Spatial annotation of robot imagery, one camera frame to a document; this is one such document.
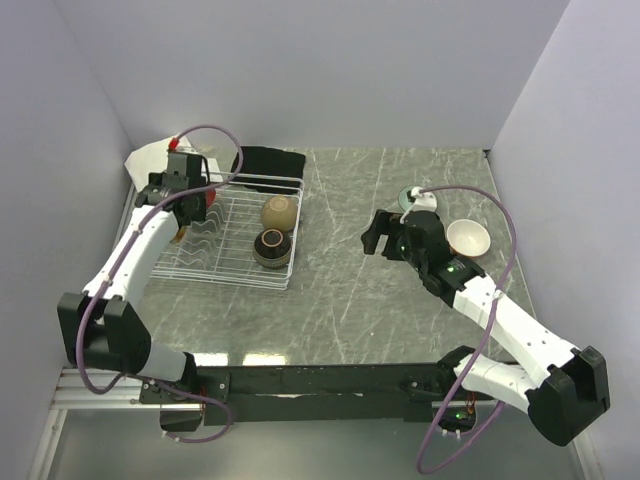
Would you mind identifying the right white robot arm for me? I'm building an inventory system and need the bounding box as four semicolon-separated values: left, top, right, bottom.
361;209;610;446

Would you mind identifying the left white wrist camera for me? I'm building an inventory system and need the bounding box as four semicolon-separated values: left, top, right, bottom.
167;137;199;155

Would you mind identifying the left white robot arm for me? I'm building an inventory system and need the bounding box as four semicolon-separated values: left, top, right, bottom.
57;151;208;402

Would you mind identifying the light blue bowl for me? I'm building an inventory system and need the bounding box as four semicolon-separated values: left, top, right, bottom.
398;186;438;211

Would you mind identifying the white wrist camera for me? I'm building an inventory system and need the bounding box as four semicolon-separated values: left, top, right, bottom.
398;186;438;224
167;137;199;155

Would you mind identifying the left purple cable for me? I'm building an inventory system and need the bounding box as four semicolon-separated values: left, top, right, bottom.
75;124;245;445

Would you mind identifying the dark red bowl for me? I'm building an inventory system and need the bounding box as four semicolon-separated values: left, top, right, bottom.
205;189;216;208

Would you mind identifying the beige floral bowl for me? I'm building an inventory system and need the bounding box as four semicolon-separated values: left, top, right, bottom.
171;226;189;244

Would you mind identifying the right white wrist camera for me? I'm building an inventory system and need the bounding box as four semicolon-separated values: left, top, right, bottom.
398;186;438;224

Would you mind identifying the white wire dish rack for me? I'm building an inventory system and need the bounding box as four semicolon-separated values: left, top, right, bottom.
151;173;304;290

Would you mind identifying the black folded cloth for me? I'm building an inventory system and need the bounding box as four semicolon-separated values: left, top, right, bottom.
232;146;306;195

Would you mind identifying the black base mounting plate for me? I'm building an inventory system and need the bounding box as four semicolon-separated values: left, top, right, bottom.
137;362;496;431

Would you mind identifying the white folded cloth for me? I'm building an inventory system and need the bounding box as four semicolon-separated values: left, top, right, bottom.
124;137;222;192

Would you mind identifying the tan ceramic bowl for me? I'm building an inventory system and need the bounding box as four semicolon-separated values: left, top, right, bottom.
261;195;298;232

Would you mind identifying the dark brown patterned bowl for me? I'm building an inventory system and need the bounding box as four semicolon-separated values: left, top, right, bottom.
253;228;292;270

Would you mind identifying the orange bowl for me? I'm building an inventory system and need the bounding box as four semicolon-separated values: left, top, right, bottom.
446;219;491;258

